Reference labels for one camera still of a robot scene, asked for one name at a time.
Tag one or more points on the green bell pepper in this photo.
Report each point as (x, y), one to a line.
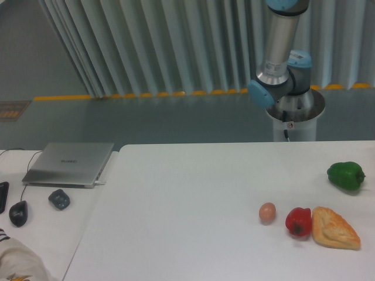
(346, 175)

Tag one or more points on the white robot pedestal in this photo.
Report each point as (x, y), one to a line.
(295, 117)

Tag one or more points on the golden pastry bread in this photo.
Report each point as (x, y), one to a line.
(331, 230)

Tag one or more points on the grey pleated curtain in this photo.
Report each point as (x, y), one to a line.
(147, 48)

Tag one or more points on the cream sleeved forearm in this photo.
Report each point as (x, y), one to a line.
(18, 262)

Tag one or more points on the silver closed laptop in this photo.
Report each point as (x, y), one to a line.
(77, 165)

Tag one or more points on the white usb dongle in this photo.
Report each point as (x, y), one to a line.
(99, 183)

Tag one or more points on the black keyboard edge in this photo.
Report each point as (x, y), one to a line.
(4, 188)

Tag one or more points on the brown egg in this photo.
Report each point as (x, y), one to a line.
(267, 213)

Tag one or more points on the floor warning sticker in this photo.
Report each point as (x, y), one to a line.
(12, 110)

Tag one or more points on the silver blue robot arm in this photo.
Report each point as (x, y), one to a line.
(274, 79)

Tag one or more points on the red bell pepper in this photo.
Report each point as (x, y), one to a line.
(299, 221)

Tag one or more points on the black computer mouse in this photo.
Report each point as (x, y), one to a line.
(18, 213)

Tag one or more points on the dark grey small case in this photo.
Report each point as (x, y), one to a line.
(59, 199)

